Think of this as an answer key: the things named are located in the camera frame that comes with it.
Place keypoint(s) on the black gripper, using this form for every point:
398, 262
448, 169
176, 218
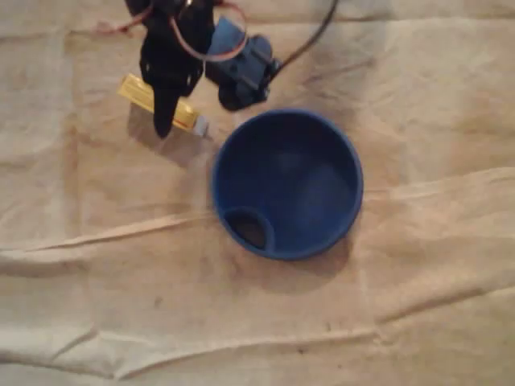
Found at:
174, 76

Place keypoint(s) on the white card with QR code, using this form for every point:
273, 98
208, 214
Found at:
134, 90

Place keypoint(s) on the blue round plastic bowl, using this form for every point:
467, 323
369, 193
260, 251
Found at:
287, 185

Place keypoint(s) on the beige wrinkled table cloth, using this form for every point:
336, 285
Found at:
257, 321

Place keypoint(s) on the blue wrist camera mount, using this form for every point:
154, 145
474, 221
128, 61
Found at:
241, 72

